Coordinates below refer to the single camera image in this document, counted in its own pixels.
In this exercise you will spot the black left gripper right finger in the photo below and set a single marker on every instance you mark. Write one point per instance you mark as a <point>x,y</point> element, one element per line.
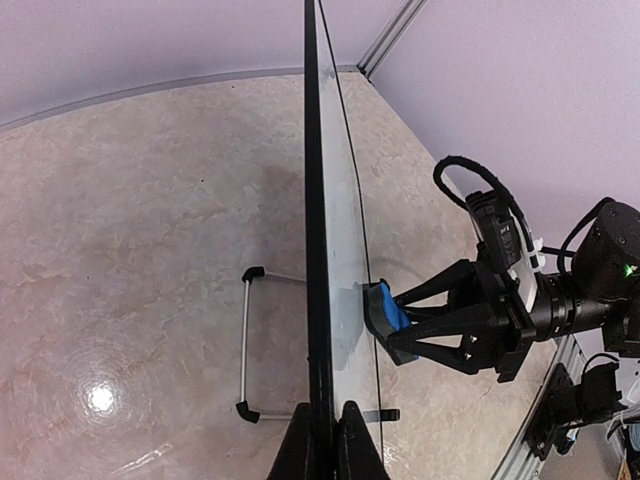
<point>358,458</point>

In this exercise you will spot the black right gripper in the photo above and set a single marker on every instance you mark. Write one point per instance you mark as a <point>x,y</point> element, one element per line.
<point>473,337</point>

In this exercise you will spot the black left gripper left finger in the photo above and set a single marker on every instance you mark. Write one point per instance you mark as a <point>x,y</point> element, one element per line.
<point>295,459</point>

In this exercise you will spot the blue whiteboard eraser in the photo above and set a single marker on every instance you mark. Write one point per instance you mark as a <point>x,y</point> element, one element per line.
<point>383,317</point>

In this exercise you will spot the white whiteboard black frame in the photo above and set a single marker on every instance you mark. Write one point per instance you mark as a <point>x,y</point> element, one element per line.
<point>334,235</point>

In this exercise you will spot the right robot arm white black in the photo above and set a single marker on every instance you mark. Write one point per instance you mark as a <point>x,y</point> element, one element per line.
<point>601,290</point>

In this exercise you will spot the metal whiteboard stand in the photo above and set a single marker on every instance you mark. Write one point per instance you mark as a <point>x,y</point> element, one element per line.
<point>245,345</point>

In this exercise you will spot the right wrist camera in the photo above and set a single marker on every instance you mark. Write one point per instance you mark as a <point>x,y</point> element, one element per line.
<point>507,244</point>

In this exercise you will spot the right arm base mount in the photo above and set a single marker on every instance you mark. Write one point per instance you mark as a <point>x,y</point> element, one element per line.
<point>596,400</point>

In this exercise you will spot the right aluminium frame post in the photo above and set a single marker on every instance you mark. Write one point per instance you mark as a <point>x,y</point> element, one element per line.
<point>393,30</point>

